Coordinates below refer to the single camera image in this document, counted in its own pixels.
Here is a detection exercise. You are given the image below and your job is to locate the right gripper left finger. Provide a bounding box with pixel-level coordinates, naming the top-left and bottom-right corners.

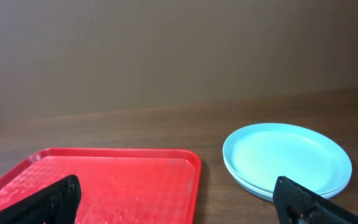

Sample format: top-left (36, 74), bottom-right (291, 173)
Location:
top-left (0, 175), bottom-right (81, 224)

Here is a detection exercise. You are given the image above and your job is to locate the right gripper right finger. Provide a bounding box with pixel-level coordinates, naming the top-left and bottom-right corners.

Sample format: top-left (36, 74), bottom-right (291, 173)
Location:
top-left (273, 176), bottom-right (358, 224)

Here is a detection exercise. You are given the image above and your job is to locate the white round plate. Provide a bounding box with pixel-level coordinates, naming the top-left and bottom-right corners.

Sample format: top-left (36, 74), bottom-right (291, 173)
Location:
top-left (223, 158), bottom-right (351, 200)

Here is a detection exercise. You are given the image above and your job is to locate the red plastic tray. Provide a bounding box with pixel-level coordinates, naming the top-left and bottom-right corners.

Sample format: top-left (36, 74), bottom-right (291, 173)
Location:
top-left (0, 148), bottom-right (201, 223)

